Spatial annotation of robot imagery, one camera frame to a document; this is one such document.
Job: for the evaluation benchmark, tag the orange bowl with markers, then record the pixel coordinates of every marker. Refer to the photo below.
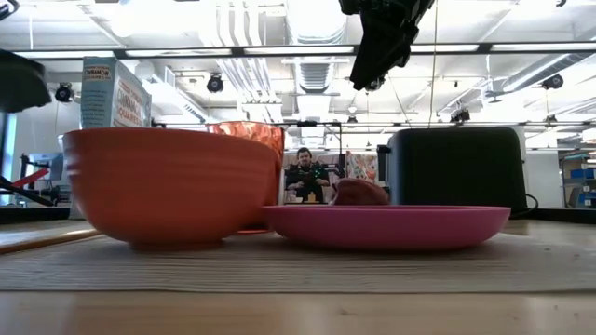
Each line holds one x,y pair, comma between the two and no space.
163,186

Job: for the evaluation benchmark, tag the shelf with blue bins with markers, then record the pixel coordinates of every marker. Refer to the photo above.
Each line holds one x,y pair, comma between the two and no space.
579,181

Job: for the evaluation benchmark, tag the pink plate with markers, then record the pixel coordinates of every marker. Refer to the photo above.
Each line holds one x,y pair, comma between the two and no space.
386,228

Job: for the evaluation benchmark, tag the gold spoon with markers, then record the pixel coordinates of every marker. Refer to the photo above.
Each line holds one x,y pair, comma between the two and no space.
28,242

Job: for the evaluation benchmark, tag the black toaster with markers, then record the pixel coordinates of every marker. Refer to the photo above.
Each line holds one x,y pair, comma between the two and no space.
456,167

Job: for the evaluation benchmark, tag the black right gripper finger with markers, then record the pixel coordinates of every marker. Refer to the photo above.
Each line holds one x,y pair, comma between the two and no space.
379,51

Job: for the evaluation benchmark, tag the grey woven placemat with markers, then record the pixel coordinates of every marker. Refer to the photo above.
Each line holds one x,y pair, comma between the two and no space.
326,270

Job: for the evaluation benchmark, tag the orange glass tumbler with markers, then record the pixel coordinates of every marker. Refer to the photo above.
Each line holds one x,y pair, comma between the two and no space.
261,137

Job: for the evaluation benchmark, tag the small computer monitor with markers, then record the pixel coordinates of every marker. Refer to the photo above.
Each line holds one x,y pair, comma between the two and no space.
46,165

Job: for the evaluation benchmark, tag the red apple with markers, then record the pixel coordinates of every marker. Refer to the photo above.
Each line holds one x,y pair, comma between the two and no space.
358,193

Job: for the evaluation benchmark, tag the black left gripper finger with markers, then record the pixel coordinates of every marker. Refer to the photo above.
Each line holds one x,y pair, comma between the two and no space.
25,191

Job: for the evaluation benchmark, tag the person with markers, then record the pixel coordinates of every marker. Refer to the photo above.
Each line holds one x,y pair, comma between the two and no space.
307,179

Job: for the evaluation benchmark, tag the cinnamon cereal box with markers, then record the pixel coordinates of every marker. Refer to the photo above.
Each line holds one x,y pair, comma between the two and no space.
112,93

